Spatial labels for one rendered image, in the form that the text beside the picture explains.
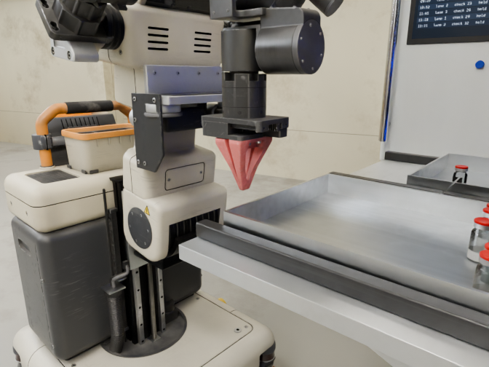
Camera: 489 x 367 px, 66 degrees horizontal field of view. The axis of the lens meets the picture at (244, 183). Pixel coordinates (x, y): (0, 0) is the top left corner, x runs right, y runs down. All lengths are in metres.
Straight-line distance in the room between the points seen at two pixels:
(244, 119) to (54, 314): 0.88
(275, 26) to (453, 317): 0.33
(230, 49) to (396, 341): 0.35
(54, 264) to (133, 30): 0.63
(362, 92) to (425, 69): 2.60
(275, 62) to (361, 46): 3.46
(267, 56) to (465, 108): 0.92
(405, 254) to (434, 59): 0.90
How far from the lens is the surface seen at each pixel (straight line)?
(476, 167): 0.95
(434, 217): 0.62
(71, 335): 1.25
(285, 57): 0.43
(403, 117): 1.32
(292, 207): 0.59
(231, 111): 0.48
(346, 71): 3.91
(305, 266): 0.39
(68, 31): 0.80
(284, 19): 0.45
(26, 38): 6.84
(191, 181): 0.97
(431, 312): 0.36
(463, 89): 1.29
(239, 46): 0.48
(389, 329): 0.35
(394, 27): 1.27
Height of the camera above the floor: 1.08
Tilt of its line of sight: 16 degrees down
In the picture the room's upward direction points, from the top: straight up
